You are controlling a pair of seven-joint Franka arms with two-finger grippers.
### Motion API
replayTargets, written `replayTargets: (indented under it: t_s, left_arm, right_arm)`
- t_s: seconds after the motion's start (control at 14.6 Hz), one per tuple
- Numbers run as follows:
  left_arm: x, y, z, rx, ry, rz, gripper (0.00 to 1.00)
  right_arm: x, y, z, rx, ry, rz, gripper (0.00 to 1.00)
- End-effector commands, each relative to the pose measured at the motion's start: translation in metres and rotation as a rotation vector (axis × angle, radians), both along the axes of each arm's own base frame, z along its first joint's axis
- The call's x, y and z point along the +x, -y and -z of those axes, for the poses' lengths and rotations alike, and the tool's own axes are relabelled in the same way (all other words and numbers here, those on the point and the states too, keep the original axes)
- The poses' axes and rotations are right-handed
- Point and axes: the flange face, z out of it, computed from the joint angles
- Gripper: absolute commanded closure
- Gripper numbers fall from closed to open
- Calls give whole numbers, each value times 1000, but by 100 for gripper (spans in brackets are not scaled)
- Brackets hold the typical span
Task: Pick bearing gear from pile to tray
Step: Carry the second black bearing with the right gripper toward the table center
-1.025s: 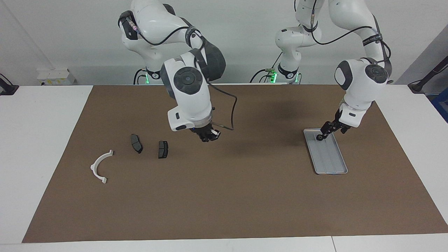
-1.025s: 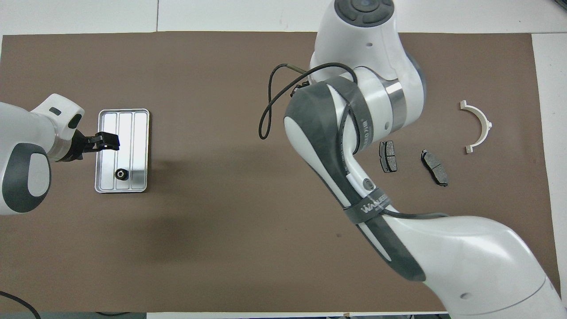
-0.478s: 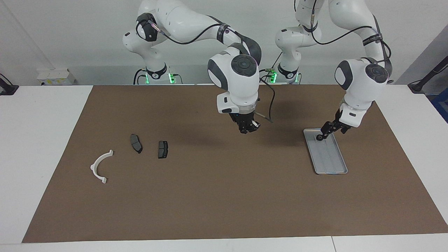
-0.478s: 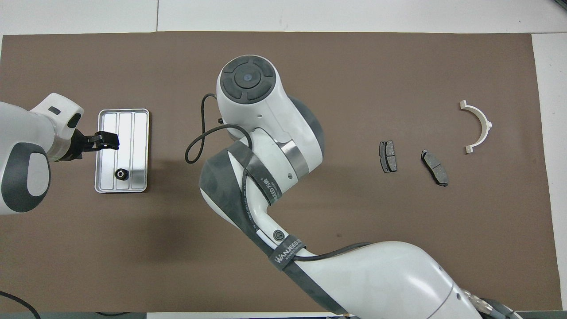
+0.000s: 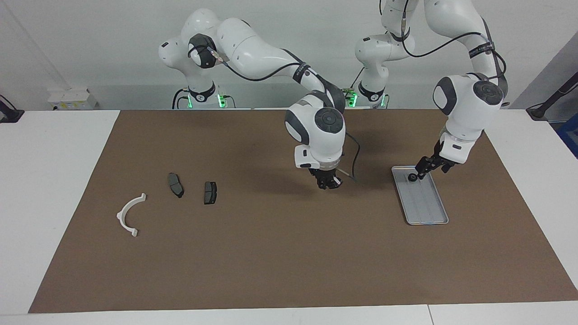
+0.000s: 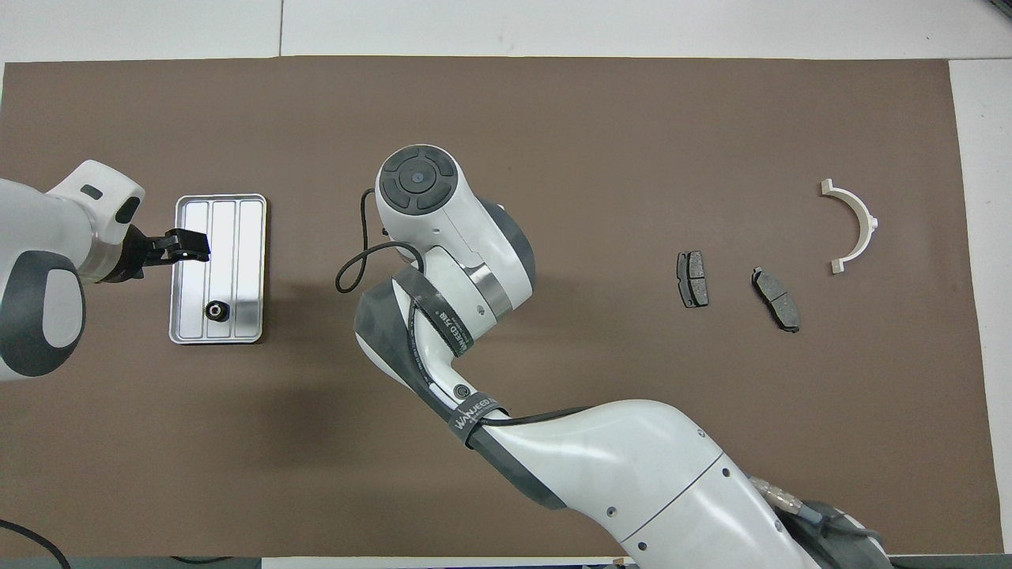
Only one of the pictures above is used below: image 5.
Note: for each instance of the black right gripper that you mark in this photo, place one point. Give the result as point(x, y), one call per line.
point(325, 174)

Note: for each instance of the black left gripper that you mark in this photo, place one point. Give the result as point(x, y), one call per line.
point(439, 158)

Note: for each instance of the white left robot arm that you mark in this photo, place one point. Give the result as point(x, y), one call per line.
point(465, 99)

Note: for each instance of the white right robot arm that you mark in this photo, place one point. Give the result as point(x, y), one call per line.
point(253, 45)

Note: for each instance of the silver metal tray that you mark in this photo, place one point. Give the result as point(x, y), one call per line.
point(424, 203)

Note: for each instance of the brown table mat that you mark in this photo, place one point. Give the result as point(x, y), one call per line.
point(271, 262)

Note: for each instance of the black angled stand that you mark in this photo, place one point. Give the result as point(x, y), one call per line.
point(539, 112)

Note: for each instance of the short dark brake pad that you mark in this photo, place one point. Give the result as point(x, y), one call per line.
point(210, 193)

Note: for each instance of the blue crate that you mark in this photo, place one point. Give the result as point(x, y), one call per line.
point(571, 135)

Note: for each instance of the long dark brake pad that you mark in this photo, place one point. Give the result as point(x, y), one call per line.
point(175, 185)

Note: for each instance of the white electrical box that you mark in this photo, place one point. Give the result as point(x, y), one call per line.
point(72, 97)

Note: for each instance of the black table clamp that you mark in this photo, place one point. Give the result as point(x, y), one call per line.
point(11, 116)

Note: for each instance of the white semicircular plastic bracket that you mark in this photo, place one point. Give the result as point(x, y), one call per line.
point(121, 216)

